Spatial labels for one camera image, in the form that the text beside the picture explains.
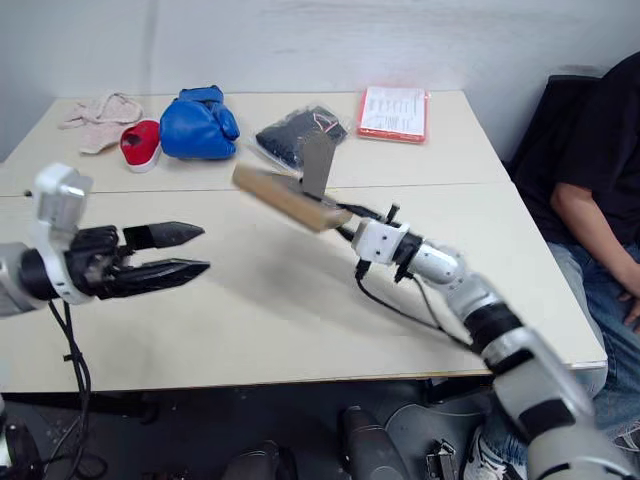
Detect red-edged paper packet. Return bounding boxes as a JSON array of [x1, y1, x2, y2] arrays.
[[356, 86, 432, 147]]

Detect black table frame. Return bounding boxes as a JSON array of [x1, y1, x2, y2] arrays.
[[0, 375, 497, 426]]

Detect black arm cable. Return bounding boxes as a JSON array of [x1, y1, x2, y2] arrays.
[[354, 261, 474, 352], [46, 298, 95, 480]]

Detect grey round floor base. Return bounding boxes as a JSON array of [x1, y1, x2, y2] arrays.
[[384, 398, 497, 472]]

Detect brown cardboard box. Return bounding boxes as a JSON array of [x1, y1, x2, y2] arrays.
[[231, 131, 352, 235]]

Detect person's bare hand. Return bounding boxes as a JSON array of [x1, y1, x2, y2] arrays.
[[618, 279, 640, 335]]

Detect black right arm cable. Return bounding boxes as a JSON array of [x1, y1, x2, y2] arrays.
[[354, 261, 474, 352]]

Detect black item in plastic bag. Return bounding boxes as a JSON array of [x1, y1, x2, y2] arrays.
[[254, 103, 352, 169]]

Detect small black metal tool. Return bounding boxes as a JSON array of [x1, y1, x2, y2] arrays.
[[424, 438, 459, 480]]

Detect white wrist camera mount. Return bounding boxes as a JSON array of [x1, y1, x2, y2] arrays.
[[29, 162, 97, 306], [350, 217, 412, 264]]

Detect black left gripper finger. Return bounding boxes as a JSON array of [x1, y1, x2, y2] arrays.
[[122, 220, 207, 252], [106, 258, 212, 301]]

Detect person's black t-shirt torso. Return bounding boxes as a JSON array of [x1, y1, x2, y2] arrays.
[[510, 51, 640, 247]]

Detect black chair back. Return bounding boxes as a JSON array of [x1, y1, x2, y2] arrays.
[[503, 73, 617, 177]]

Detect white grey sneaker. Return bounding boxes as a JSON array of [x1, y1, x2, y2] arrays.
[[468, 424, 527, 480]]

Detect pink crumpled cloth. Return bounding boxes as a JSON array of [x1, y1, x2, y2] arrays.
[[58, 91, 145, 155]]

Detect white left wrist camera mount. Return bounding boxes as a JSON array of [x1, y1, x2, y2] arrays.
[[29, 162, 97, 306]]

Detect red slip-on shoe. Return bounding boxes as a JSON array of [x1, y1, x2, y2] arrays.
[[119, 119, 163, 175]]

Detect tall dark rounded shape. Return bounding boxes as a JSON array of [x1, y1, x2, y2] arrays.
[[341, 405, 412, 480]]

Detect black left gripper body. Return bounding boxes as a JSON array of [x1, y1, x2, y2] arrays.
[[63, 224, 146, 301]]

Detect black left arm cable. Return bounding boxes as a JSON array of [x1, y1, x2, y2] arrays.
[[46, 298, 95, 480]]

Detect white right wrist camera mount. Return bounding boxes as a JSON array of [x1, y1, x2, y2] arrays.
[[350, 217, 412, 264]]

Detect blue boxing glove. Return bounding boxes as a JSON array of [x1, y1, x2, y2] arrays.
[[158, 85, 241, 162]]

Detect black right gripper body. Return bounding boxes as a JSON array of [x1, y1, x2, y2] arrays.
[[346, 205, 377, 237]]

